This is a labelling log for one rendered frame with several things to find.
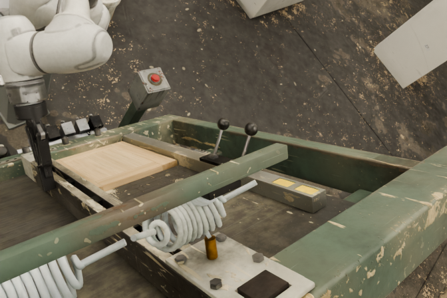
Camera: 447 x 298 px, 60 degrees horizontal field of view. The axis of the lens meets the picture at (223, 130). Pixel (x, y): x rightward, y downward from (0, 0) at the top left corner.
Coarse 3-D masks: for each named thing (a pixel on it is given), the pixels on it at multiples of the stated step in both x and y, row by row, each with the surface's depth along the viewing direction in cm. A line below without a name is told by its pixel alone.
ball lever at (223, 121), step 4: (220, 120) 115; (224, 120) 114; (228, 120) 115; (220, 124) 114; (224, 124) 114; (228, 124) 115; (220, 128) 115; (224, 128) 115; (220, 132) 115; (220, 136) 115; (216, 144) 115; (216, 148) 115; (216, 152) 115; (208, 156) 115; (212, 156) 114; (216, 156) 114
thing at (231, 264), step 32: (32, 160) 125; (64, 192) 100; (96, 192) 93; (224, 192) 46; (128, 256) 74; (160, 256) 63; (192, 256) 56; (224, 256) 55; (256, 256) 53; (160, 288) 65; (192, 288) 56; (224, 288) 48; (288, 288) 47
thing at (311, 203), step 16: (144, 144) 143; (160, 144) 139; (192, 160) 120; (256, 176) 100; (272, 176) 99; (256, 192) 100; (272, 192) 95; (288, 192) 91; (304, 192) 88; (320, 192) 87; (304, 208) 88; (320, 208) 88
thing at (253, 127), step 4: (248, 124) 106; (252, 124) 105; (256, 124) 107; (244, 128) 107; (248, 128) 105; (252, 128) 105; (256, 128) 106; (248, 132) 106; (252, 132) 105; (256, 132) 106; (248, 136) 106; (248, 140) 106; (248, 144) 106; (244, 148) 106; (244, 152) 106
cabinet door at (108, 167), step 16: (112, 144) 154; (128, 144) 151; (64, 160) 140; (80, 160) 139; (96, 160) 137; (112, 160) 135; (128, 160) 133; (144, 160) 131; (160, 160) 128; (176, 160) 127; (96, 176) 121; (112, 176) 118; (128, 176) 117; (144, 176) 120
